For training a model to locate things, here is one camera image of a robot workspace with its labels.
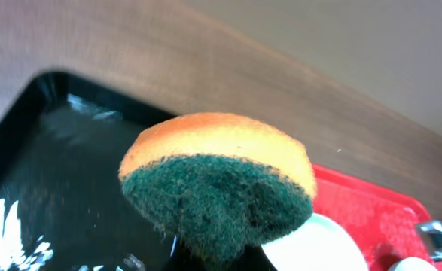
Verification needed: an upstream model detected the black water tray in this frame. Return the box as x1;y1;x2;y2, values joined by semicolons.
0;70;278;271

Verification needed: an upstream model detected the green orange sponge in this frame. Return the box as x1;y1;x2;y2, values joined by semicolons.
118;112;317;269

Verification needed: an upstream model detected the light blue plate top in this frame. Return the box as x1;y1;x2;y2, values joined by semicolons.
262;214;368;271

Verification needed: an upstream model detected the red plastic tray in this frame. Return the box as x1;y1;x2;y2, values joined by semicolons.
313;164;442;271

